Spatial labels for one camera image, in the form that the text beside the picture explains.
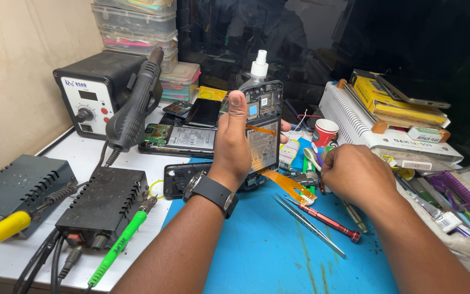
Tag grey smartphone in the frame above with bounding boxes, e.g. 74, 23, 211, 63
375, 73, 452, 109

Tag metal knife with barcode label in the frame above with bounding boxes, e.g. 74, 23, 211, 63
396, 175, 463, 234

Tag black hot air gun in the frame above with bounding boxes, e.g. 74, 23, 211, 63
105, 46, 165, 153

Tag green-handled soldering iron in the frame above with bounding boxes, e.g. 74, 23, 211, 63
86, 195, 158, 289

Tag smartphone with battery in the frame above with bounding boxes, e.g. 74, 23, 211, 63
222, 79, 284, 191

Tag yellow rubber ring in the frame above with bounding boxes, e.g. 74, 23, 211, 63
148, 178, 166, 200

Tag grey power supply box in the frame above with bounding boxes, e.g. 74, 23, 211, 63
0, 154, 78, 240

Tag black phone screen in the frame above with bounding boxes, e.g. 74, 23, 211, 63
184, 98, 222, 128

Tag red screwdriver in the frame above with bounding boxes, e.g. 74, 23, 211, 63
284, 196, 361, 243

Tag black cables bundle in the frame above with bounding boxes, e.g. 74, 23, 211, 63
12, 228, 83, 294

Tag yellow packet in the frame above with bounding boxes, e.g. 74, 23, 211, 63
198, 85, 228, 102

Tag person's right hand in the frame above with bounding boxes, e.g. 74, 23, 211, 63
321, 144, 399, 214

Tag black wristwatch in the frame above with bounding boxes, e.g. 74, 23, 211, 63
183, 171, 239, 219

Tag opened phone with green board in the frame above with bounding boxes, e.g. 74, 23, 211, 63
138, 122, 218, 159

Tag black soldering station box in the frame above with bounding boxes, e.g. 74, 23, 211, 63
55, 166, 149, 251

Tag black hot air rework station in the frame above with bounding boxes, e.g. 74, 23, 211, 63
53, 51, 151, 141

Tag black phone back cover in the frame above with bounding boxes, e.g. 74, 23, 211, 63
163, 162, 214, 200

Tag red paper cup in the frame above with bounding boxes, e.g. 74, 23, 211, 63
311, 118, 340, 148

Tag stack of clear plastic boxes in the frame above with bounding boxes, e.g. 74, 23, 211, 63
91, 0, 179, 74

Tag white ribbed machine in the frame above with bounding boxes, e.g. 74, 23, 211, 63
318, 79, 464, 165

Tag clear bottle with white nozzle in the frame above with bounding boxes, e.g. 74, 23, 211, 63
239, 50, 269, 91

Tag person's left hand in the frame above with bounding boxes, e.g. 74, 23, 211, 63
207, 90, 292, 192

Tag green plastic pry tool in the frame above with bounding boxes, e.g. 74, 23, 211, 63
302, 157, 317, 195

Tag purple brush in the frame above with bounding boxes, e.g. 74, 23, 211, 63
426, 170, 470, 214

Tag clear box with colourful parts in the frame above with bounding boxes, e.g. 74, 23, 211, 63
159, 62, 201, 103

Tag small white flux box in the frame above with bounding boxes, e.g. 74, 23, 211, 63
407, 125, 444, 144

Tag orange flex cable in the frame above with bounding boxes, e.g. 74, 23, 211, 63
259, 169, 317, 206

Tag silver tweezers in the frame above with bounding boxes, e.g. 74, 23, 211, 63
271, 194, 347, 259

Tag small grey circuit module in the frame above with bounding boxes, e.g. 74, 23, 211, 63
287, 170, 321, 189

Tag small dark phone part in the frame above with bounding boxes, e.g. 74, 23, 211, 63
162, 100, 194, 119

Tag silver screwdriver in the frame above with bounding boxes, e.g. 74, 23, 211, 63
341, 199, 369, 234

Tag blue work mat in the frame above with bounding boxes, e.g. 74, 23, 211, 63
161, 138, 400, 294

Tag white glue tube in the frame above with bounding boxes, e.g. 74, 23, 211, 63
279, 138, 301, 170

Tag white plastic pry tool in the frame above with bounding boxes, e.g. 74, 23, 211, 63
303, 147, 322, 172

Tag white brush head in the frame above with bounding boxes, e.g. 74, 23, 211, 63
400, 160, 434, 171

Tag stack of yellow boxes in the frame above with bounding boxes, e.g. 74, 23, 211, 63
349, 69, 450, 128

